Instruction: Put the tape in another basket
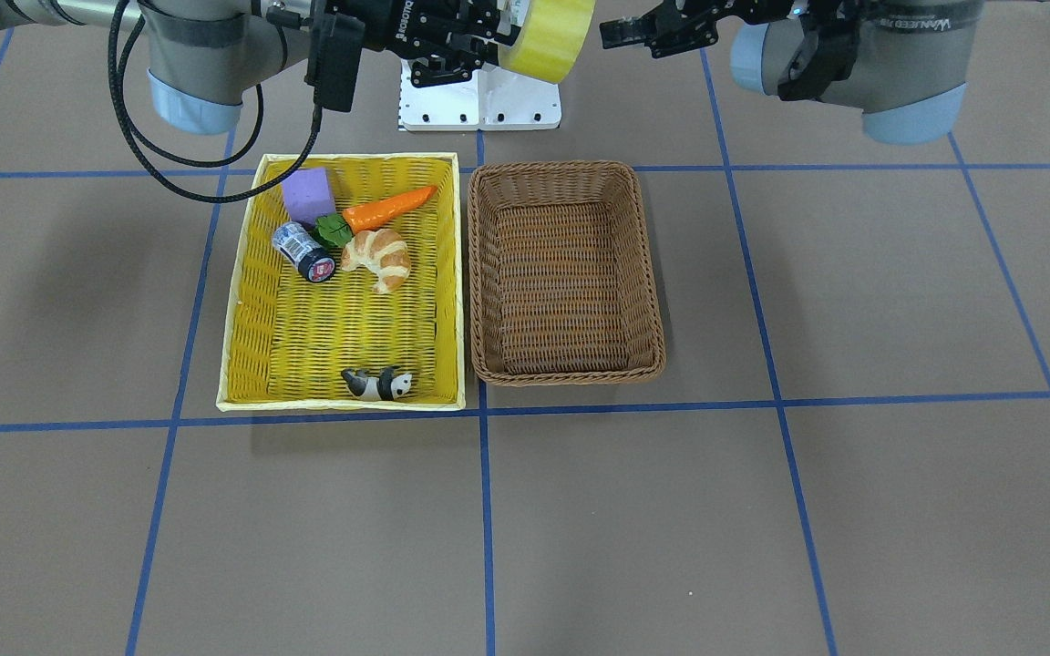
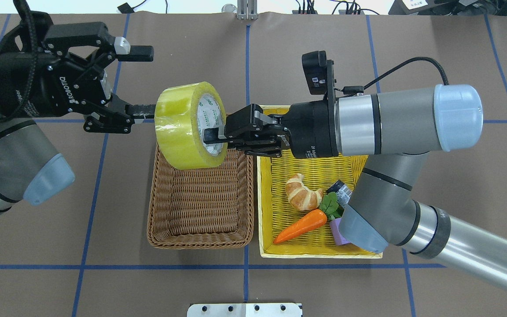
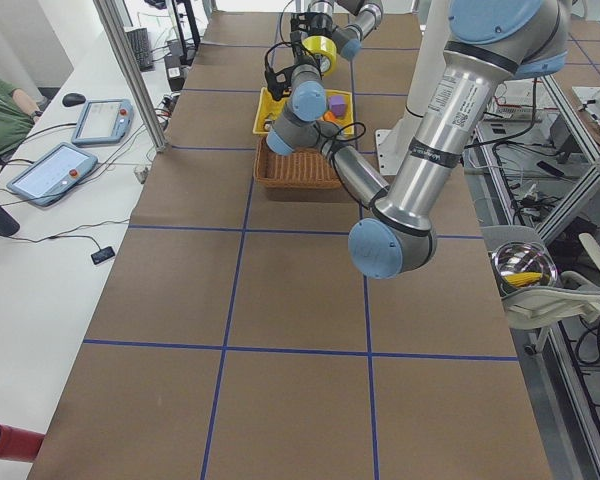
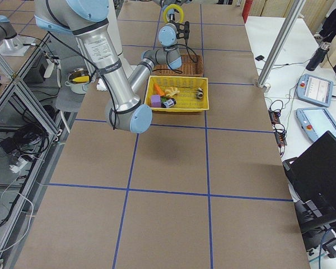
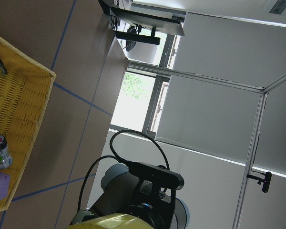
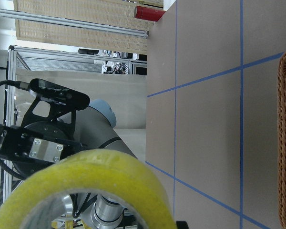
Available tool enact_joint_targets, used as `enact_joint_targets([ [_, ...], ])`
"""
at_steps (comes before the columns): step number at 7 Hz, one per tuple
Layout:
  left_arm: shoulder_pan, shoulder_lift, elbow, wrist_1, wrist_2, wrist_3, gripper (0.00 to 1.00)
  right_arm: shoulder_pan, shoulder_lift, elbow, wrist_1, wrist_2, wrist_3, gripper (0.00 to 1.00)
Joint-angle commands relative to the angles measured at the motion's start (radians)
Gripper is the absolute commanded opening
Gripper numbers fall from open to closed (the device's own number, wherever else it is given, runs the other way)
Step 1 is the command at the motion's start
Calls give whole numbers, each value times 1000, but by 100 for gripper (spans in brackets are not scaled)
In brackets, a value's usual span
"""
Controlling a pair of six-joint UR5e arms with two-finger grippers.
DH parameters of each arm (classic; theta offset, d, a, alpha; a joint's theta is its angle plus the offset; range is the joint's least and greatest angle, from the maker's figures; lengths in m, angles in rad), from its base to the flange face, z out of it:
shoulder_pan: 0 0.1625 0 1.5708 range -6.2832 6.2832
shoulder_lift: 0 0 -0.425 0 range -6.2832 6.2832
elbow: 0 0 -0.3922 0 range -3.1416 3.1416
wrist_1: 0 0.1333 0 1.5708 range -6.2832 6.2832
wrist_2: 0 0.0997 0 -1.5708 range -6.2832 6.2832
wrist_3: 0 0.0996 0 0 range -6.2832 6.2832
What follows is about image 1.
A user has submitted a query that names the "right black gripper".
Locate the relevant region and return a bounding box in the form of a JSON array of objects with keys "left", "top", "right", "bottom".
[{"left": 324, "top": 1, "right": 521, "bottom": 88}]

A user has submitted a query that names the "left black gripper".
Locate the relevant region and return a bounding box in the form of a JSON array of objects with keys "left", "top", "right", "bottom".
[{"left": 600, "top": 0, "right": 811, "bottom": 59}]

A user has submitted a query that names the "yellow clear tape roll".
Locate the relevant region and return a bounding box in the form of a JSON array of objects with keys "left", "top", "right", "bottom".
[{"left": 499, "top": 1, "right": 596, "bottom": 86}]

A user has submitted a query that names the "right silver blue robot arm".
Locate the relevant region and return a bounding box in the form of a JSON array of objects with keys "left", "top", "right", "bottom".
[{"left": 0, "top": 1, "right": 529, "bottom": 136}]

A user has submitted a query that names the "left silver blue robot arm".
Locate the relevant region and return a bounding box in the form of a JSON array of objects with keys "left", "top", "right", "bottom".
[{"left": 600, "top": 1, "right": 983, "bottom": 145}]

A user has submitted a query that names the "brown wicker basket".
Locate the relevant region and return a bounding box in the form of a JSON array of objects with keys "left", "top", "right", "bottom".
[{"left": 468, "top": 160, "right": 667, "bottom": 387}]

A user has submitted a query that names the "yellow woven basket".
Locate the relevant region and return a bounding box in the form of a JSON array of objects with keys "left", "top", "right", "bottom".
[{"left": 216, "top": 152, "right": 466, "bottom": 412}]

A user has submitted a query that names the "purple foam cube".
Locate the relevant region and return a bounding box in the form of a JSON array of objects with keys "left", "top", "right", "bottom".
[{"left": 281, "top": 168, "right": 337, "bottom": 229}]

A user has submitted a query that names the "orange toy carrot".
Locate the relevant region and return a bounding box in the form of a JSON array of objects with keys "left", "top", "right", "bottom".
[{"left": 312, "top": 184, "right": 437, "bottom": 248}]

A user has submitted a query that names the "toy croissant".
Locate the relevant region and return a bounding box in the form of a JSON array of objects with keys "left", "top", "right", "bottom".
[{"left": 339, "top": 228, "right": 412, "bottom": 294}]

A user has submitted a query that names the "small blue labelled can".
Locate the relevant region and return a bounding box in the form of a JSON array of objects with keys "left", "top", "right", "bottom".
[{"left": 271, "top": 221, "right": 337, "bottom": 283}]

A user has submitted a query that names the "panda figurine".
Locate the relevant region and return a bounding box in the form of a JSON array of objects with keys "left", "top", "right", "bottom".
[{"left": 339, "top": 365, "right": 414, "bottom": 402}]

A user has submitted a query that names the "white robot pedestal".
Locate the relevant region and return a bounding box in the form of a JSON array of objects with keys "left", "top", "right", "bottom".
[{"left": 397, "top": 62, "right": 562, "bottom": 132}]

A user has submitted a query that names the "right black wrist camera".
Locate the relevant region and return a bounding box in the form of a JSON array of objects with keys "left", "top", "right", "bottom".
[{"left": 305, "top": 13, "right": 365, "bottom": 113}]

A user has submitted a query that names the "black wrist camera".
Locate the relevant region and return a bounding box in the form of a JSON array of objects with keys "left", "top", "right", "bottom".
[
  {"left": 777, "top": 20, "right": 861, "bottom": 101},
  {"left": 305, "top": 13, "right": 365, "bottom": 113}
]

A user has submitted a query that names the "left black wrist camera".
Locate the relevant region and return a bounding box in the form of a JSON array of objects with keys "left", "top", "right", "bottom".
[{"left": 777, "top": 20, "right": 861, "bottom": 101}]

